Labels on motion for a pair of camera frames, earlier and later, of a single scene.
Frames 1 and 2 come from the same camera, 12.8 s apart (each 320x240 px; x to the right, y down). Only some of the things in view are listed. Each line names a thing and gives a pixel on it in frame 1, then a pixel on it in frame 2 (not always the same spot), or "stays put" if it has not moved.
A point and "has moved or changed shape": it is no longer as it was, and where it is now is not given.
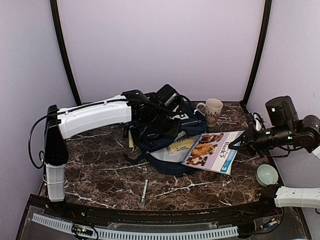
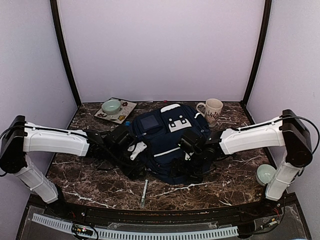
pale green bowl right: [266, 175] stays put
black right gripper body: [277, 136] -> [191, 168]
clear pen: [144, 195] stays put
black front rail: [277, 207] stays put
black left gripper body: [160, 124] -> [131, 172]
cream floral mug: [213, 108] stays put
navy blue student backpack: [155, 150] has moved or changed shape
